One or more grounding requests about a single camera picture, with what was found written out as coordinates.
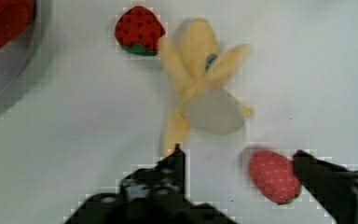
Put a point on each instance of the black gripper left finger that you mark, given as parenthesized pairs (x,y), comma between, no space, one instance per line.
(149,196)

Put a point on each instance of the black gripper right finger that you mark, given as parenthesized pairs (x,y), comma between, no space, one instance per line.
(333,186)

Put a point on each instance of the red plush ketchup bottle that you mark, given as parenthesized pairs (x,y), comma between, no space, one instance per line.
(15,15)

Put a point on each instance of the grey round plate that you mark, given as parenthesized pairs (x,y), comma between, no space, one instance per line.
(24,62)

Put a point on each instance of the yellow plush peeled banana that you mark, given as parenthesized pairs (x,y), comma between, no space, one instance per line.
(199,72)

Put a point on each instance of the pink plush strawberry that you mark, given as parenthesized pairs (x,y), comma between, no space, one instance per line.
(273,175)

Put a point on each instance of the dark red plush strawberry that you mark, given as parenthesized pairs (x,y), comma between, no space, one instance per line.
(138,31)

